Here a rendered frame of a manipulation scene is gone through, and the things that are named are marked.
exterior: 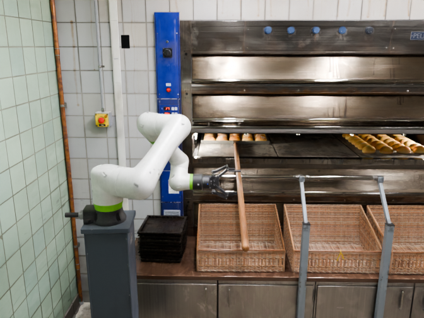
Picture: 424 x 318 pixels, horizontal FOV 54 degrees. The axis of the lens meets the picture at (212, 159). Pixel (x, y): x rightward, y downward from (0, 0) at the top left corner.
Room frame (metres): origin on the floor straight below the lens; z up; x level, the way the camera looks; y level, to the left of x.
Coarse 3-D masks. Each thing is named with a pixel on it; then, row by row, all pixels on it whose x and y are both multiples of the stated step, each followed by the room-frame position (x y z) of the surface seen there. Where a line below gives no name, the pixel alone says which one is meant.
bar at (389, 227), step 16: (224, 176) 2.44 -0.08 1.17; (256, 176) 2.44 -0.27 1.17; (272, 176) 2.44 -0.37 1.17; (288, 176) 2.43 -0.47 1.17; (304, 176) 2.43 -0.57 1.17; (320, 176) 2.43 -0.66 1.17; (336, 176) 2.43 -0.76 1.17; (352, 176) 2.43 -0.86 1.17; (368, 176) 2.43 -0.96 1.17; (304, 192) 2.37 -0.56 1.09; (304, 208) 2.29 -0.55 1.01; (384, 208) 2.29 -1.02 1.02; (304, 224) 2.21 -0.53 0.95; (304, 240) 2.20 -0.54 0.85; (384, 240) 2.21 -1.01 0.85; (304, 256) 2.20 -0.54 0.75; (384, 256) 2.19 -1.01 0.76; (304, 272) 2.20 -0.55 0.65; (384, 272) 2.19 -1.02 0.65; (304, 288) 2.20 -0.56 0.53; (384, 288) 2.19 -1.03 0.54; (304, 304) 2.20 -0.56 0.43; (384, 304) 2.19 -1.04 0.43
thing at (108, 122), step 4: (96, 112) 2.78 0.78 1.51; (100, 112) 2.78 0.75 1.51; (104, 112) 2.78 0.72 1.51; (108, 112) 2.78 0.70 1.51; (96, 116) 2.77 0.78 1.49; (100, 116) 2.76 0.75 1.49; (108, 116) 2.76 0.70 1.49; (96, 120) 2.77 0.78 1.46; (104, 120) 2.76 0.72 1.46; (108, 120) 2.76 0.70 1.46; (96, 124) 2.77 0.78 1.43; (100, 124) 2.76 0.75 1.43; (104, 124) 2.76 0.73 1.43; (108, 124) 2.76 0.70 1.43
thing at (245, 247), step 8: (240, 176) 2.33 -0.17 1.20; (240, 184) 2.18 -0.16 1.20; (240, 192) 2.04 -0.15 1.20; (240, 200) 1.94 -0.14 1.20; (240, 208) 1.84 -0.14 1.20; (240, 216) 1.74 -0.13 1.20; (240, 224) 1.67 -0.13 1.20; (240, 232) 1.60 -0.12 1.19; (248, 240) 1.51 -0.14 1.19; (248, 248) 1.46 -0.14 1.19
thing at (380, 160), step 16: (192, 160) 2.82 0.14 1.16; (208, 160) 2.82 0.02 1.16; (224, 160) 2.82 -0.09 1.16; (240, 160) 2.81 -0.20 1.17; (256, 160) 2.81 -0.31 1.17; (272, 160) 2.81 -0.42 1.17; (288, 160) 2.80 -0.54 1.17; (304, 160) 2.80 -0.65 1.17; (320, 160) 2.80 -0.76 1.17; (336, 160) 2.80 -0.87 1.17; (352, 160) 2.79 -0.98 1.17; (368, 160) 2.79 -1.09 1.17; (384, 160) 2.79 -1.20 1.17; (400, 160) 2.78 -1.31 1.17; (416, 160) 2.78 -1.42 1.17
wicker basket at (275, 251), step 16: (208, 208) 2.77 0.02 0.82; (224, 208) 2.77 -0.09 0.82; (272, 208) 2.77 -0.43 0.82; (208, 224) 2.75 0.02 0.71; (224, 224) 2.74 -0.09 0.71; (256, 224) 2.74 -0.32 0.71; (272, 224) 2.74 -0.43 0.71; (208, 240) 2.71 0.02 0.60; (224, 240) 2.71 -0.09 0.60; (240, 240) 2.71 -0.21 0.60; (256, 240) 2.71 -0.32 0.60; (272, 240) 2.71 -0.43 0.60; (208, 256) 2.32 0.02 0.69; (224, 256) 2.32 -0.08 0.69; (240, 256) 2.50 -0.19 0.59; (256, 256) 2.50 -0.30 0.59; (272, 256) 2.31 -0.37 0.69
